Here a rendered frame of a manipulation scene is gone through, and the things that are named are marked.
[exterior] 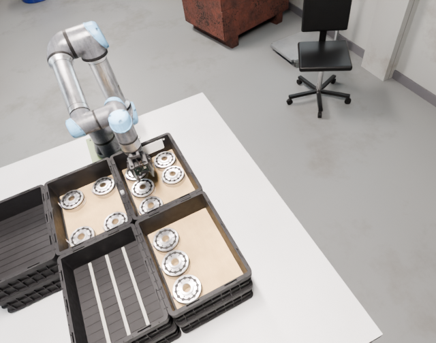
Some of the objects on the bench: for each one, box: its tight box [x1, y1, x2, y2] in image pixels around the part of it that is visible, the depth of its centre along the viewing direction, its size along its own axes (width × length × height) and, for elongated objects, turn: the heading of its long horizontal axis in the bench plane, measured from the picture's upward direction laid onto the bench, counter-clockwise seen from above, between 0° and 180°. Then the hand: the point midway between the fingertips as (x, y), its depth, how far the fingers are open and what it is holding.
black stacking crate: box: [174, 279, 253, 333], centre depth 131 cm, size 40×30×12 cm
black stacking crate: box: [0, 274, 62, 313], centre depth 143 cm, size 40×30×12 cm
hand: (145, 175), depth 142 cm, fingers open, 5 cm apart
